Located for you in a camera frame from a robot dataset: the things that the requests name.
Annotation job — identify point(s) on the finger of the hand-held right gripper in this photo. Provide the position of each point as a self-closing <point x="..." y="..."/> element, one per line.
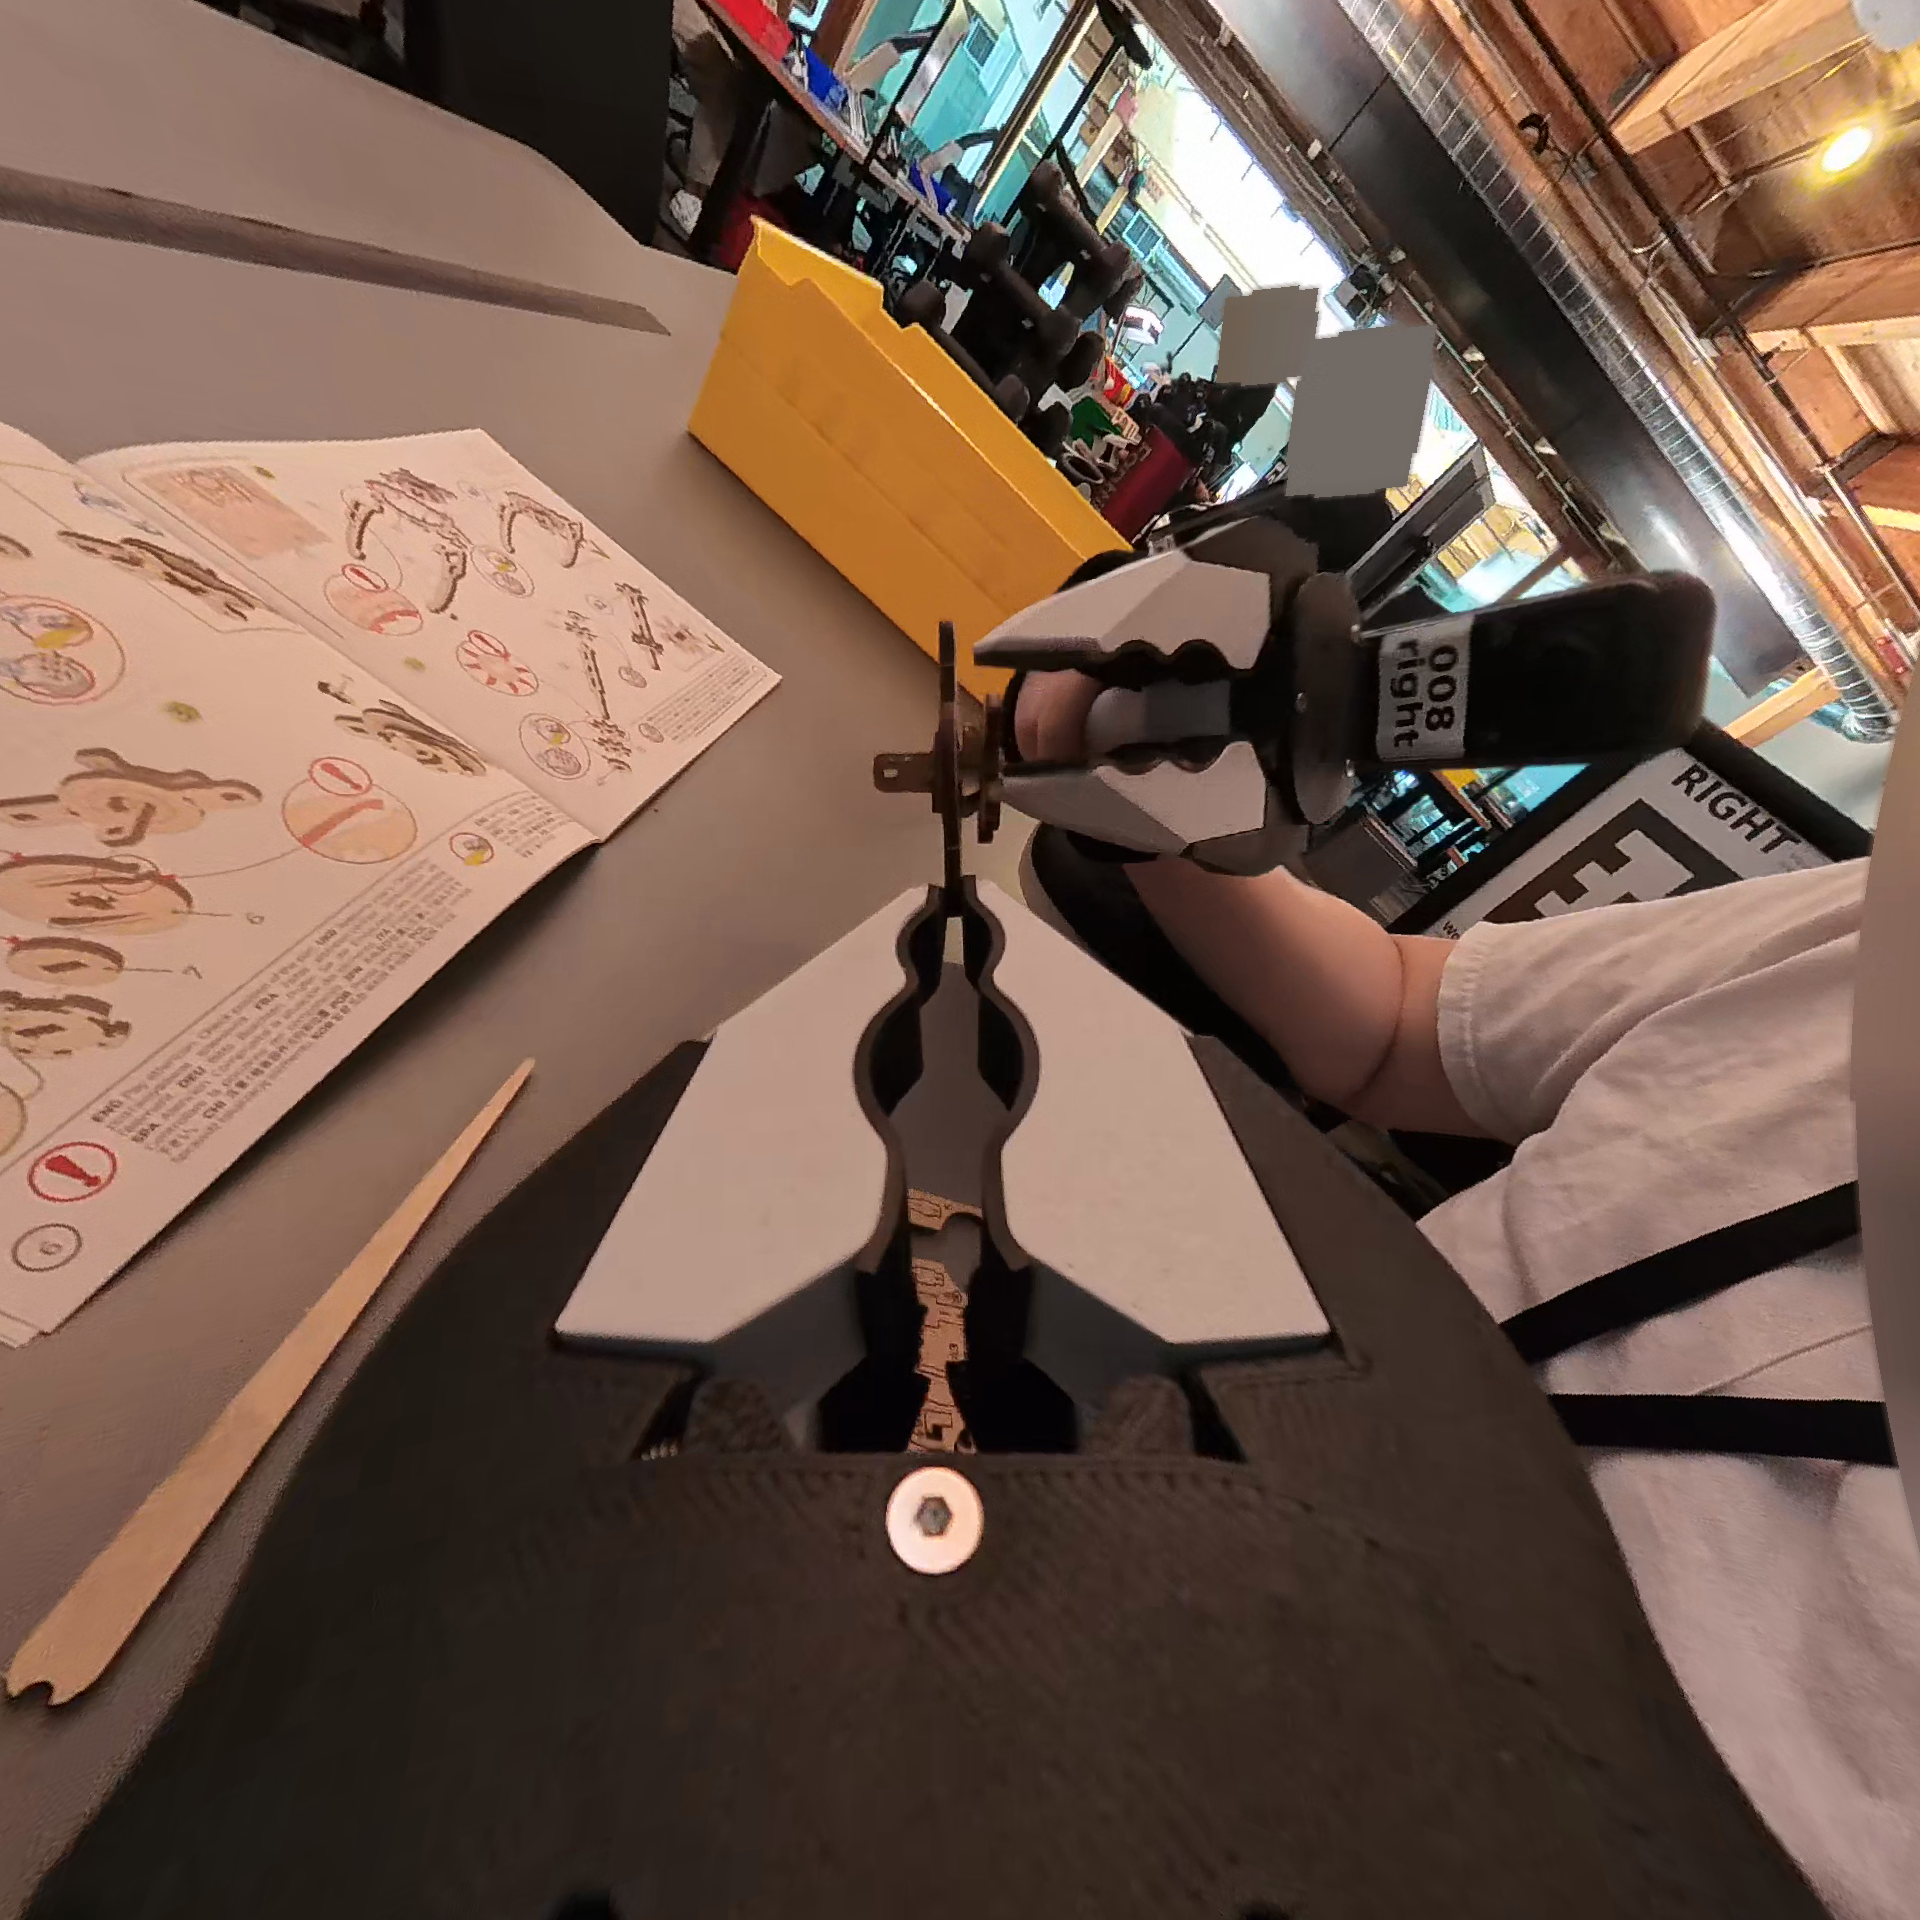
<point x="1171" y="802"/>
<point x="1155" y="615"/>

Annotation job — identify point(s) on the round ceiling lamp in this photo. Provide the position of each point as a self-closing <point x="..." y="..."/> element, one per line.
<point x="1846" y="147"/>

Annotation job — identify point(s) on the person's right hand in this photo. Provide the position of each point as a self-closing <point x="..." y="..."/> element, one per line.
<point x="1053" y="717"/>

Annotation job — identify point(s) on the wooden gear model assembly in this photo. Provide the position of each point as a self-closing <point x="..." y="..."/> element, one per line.
<point x="953" y="763"/>

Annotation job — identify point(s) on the silver ventilation duct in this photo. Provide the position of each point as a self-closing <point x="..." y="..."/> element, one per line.
<point x="1651" y="346"/>

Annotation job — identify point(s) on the rack of black dumbbells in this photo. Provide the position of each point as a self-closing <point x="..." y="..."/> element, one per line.
<point x="1036" y="285"/>

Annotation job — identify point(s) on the pointed wooden stick tool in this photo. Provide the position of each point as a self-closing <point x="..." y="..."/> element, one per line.
<point x="253" y="1410"/>

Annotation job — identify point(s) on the yellow plastic bin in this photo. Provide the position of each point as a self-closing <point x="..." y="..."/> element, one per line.
<point x="869" y="434"/>

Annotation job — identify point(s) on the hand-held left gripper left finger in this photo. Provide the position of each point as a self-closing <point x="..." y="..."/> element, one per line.
<point x="721" y="1184"/>

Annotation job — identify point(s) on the illustrated instruction booklet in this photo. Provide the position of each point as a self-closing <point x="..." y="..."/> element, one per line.
<point x="299" y="781"/>

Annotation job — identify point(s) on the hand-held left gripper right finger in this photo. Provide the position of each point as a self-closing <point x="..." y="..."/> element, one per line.
<point x="1155" y="1184"/>

